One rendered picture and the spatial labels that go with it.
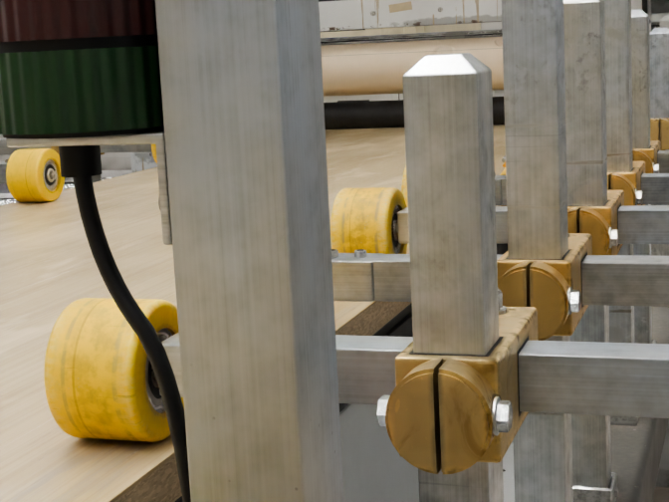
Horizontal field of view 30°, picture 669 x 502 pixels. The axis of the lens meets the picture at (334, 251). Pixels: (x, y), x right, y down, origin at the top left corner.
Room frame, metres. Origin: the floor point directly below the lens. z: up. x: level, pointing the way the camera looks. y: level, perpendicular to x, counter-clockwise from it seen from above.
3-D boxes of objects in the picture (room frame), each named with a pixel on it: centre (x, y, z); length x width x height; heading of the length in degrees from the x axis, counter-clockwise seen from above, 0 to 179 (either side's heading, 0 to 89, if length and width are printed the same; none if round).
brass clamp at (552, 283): (0.85, -0.14, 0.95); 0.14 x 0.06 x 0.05; 161
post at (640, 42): (1.54, -0.38, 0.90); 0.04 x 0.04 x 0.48; 71
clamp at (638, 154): (1.56, -0.38, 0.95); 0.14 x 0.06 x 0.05; 161
